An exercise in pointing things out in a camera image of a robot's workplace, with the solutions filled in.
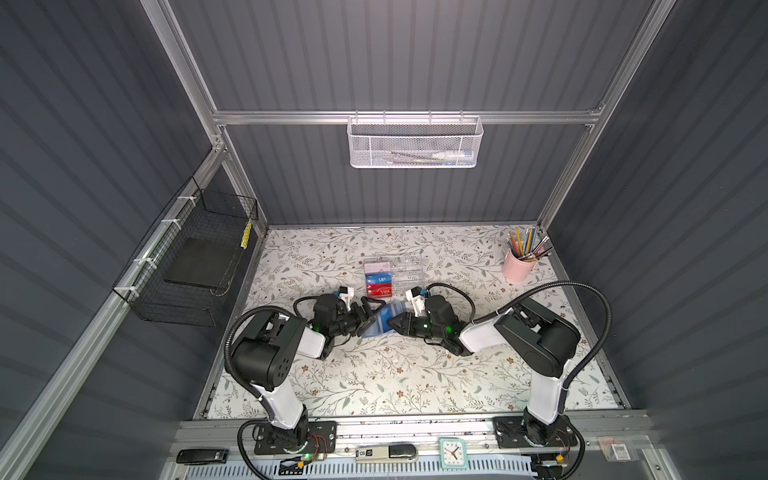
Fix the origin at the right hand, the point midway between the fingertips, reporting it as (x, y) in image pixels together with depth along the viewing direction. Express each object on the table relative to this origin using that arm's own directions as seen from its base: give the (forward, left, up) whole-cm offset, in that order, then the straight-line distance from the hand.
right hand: (391, 326), depth 89 cm
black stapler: (-33, +45, 0) cm, 55 cm away
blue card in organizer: (+17, +4, +2) cm, 17 cm away
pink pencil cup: (+21, -42, 0) cm, 47 cm away
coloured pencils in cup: (+27, -45, +6) cm, 53 cm away
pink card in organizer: (+19, +4, +4) cm, 20 cm away
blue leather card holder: (+2, +4, -3) cm, 5 cm away
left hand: (+4, +3, +2) cm, 6 cm away
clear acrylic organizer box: (+23, -6, -5) cm, 25 cm away
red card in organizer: (+14, +4, -1) cm, 14 cm away
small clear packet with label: (-31, -53, -2) cm, 62 cm away
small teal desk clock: (-32, -15, -1) cm, 35 cm away
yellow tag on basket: (+16, +40, +24) cm, 49 cm away
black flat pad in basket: (+6, +48, +24) cm, 54 cm away
